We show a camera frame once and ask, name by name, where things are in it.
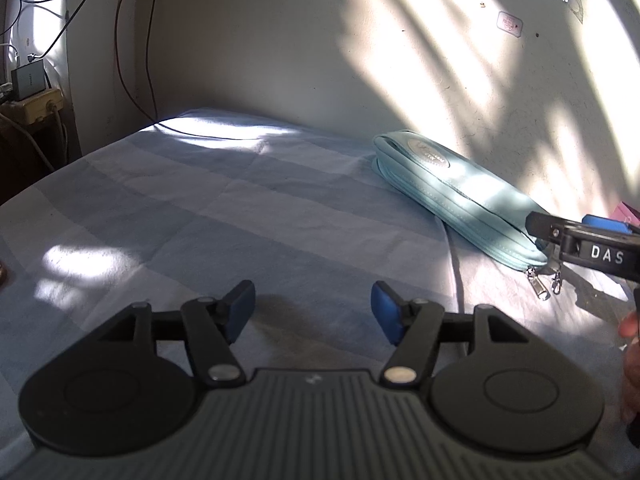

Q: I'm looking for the white cable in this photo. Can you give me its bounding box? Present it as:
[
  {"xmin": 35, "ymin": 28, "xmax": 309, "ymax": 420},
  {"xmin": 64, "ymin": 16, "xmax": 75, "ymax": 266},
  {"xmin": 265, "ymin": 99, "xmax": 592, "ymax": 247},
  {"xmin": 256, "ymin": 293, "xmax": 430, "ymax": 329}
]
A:
[{"xmin": 0, "ymin": 105, "xmax": 69, "ymax": 173}]

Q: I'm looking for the thin dark cable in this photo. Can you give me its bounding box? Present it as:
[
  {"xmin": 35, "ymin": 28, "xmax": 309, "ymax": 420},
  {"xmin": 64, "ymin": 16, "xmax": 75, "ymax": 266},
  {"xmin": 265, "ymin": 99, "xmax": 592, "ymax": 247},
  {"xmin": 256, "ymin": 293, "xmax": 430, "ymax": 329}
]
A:
[{"xmin": 144, "ymin": 0, "xmax": 281, "ymax": 141}]

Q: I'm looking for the black cable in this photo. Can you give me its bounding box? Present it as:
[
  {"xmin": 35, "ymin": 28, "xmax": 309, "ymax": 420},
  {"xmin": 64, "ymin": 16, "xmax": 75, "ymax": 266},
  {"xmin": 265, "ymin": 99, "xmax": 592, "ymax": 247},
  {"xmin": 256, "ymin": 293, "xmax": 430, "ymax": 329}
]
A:
[{"xmin": 0, "ymin": 0, "xmax": 89, "ymax": 59}]

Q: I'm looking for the teal zipper pouch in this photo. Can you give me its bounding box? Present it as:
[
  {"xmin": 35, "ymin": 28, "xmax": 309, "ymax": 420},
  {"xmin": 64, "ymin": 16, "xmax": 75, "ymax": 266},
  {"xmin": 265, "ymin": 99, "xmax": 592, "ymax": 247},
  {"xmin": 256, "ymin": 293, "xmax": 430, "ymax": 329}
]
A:
[{"xmin": 372, "ymin": 130, "xmax": 566, "ymax": 301}]

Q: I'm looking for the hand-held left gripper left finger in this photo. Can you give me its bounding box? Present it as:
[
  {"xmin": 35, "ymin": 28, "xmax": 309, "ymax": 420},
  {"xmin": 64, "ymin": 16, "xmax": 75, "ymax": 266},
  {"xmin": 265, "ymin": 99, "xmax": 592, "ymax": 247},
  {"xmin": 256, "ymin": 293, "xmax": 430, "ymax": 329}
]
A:
[{"xmin": 97, "ymin": 280, "xmax": 257, "ymax": 388}]

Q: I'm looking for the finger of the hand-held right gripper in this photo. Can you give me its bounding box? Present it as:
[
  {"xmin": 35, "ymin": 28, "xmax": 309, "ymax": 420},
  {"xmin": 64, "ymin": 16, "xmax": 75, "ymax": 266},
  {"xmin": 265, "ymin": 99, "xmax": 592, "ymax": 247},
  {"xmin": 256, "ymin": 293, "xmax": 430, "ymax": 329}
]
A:
[
  {"xmin": 581, "ymin": 214, "xmax": 640, "ymax": 236},
  {"xmin": 525, "ymin": 210, "xmax": 584, "ymax": 249}
]

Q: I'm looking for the yellow power strip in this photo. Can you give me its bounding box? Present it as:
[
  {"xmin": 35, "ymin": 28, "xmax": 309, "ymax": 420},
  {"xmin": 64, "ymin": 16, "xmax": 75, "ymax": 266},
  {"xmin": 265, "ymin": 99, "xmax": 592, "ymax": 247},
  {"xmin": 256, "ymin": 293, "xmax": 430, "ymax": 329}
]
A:
[{"xmin": 0, "ymin": 87, "xmax": 65, "ymax": 125}]

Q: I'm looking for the striped blue bed sheet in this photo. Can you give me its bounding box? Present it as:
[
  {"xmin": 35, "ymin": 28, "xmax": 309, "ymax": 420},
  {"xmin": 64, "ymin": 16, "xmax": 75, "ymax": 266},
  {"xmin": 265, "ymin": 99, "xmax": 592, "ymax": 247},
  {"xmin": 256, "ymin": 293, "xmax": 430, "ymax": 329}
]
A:
[{"xmin": 0, "ymin": 106, "xmax": 640, "ymax": 461}]

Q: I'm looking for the pink wall sticker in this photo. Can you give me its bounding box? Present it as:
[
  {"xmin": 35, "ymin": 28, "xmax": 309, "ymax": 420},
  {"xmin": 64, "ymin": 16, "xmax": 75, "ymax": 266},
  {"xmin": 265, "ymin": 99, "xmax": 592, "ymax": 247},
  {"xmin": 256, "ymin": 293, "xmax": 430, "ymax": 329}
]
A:
[{"xmin": 496, "ymin": 11, "xmax": 524, "ymax": 36}]

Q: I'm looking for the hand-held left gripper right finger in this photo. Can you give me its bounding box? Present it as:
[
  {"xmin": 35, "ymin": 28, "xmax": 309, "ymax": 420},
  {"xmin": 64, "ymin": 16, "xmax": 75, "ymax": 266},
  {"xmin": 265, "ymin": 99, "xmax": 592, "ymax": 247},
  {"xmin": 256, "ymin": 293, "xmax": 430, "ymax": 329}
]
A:
[{"xmin": 369, "ymin": 281, "xmax": 533, "ymax": 388}]

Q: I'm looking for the pink biscuit tin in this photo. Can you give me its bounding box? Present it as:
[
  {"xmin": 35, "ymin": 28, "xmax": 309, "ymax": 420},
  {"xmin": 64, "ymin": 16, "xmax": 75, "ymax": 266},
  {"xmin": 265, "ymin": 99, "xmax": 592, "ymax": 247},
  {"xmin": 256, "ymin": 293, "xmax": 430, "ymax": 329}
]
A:
[{"xmin": 612, "ymin": 201, "xmax": 640, "ymax": 226}]

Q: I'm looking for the grey power adapter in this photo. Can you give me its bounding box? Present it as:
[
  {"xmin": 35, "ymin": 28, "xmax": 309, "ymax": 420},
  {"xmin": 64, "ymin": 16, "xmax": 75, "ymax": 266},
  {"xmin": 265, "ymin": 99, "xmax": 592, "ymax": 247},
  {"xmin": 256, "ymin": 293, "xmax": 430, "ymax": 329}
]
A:
[{"xmin": 10, "ymin": 57, "xmax": 48, "ymax": 102}]

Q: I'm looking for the person's right hand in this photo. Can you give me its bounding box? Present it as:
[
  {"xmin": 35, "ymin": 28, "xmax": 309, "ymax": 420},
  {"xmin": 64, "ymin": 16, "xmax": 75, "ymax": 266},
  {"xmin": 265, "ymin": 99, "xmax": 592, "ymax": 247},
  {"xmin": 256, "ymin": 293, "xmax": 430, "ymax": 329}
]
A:
[{"xmin": 617, "ymin": 310, "xmax": 640, "ymax": 426}]

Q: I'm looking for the dark wooden nightstand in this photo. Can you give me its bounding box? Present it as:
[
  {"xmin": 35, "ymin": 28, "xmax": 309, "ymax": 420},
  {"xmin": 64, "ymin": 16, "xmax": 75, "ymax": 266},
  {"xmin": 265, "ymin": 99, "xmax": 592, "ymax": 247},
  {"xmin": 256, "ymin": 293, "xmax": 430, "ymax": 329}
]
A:
[{"xmin": 0, "ymin": 102, "xmax": 83, "ymax": 206}]

